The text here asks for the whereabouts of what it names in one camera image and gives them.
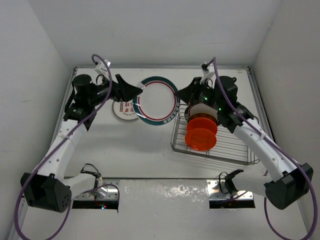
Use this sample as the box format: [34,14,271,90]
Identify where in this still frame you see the orange plastic plate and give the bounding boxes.
[184,128,217,151]

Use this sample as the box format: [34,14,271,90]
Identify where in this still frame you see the left metal mounting bracket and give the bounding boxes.
[74,183,120,201]

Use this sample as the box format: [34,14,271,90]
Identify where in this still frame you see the rear white green-rimmed plate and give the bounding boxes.
[184,103,218,121]

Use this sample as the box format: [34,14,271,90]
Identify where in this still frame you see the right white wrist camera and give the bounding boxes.
[200,62,215,81]

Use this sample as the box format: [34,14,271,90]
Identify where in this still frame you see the purple cable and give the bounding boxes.
[14,54,120,238]
[207,56,317,238]

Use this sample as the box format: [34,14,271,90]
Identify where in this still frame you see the metal mounting bracket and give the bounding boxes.
[74,183,120,201]
[206,178,254,201]

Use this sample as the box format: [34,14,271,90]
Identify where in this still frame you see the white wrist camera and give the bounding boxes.
[200,62,215,81]
[94,59,111,76]

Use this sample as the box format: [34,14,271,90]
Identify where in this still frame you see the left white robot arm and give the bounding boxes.
[20,74,143,213]

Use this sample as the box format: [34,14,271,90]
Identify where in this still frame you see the white plate green rim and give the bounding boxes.
[132,76,181,126]

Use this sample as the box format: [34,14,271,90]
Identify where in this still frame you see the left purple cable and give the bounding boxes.
[14,54,120,238]

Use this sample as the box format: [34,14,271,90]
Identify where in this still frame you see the white plate red characters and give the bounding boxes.
[111,100,138,122]

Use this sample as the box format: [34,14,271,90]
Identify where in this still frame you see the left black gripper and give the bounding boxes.
[87,74,141,107]

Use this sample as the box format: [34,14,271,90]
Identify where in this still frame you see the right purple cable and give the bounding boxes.
[207,56,317,238]

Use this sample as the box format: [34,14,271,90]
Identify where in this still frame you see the yellow brown patterned plate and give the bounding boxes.
[186,113,218,134]

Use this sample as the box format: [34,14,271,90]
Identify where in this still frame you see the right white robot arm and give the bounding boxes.
[175,76,316,210]

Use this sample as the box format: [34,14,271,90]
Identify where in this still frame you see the metal wire dish rack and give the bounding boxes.
[170,104,260,166]

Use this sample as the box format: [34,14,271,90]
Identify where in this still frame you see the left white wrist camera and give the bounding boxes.
[94,59,111,76]

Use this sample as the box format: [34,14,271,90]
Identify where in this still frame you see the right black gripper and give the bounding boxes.
[175,76,223,111]

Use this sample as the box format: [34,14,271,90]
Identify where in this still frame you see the right metal mounting bracket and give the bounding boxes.
[206,178,254,201]

